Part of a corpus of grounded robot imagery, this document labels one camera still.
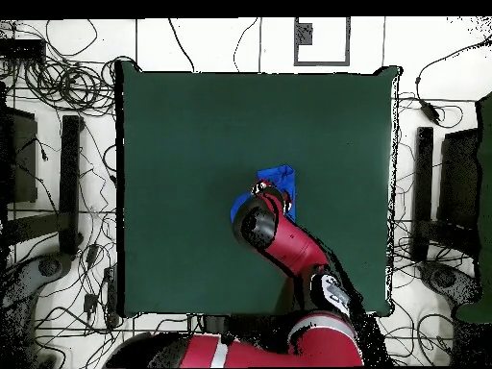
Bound blue printed shirt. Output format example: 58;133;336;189
229;164;298;224

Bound black flat box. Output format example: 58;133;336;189
0;37;47;61

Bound dark green table cloth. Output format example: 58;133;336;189
114;61;403;319

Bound dark grey square tag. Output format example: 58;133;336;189
297;22;314;46

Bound black power strip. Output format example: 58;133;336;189
103;264;120;328

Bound black power adapter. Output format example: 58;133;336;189
419;100;442;125

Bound dark box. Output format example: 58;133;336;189
0;106;38;205
436;128;481;232

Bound grey chair base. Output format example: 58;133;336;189
0;251;74;308
416;258;483;308

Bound green hanging cloth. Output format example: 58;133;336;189
455;90;492;325

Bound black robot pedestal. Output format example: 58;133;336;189
187;313;293;335

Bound grey square floor frame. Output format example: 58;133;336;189
293;16;352;67

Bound black frame leg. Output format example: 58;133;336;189
411;126;434;263
58;114;85;257

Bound coiled black cables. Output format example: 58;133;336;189
22;57;116;116

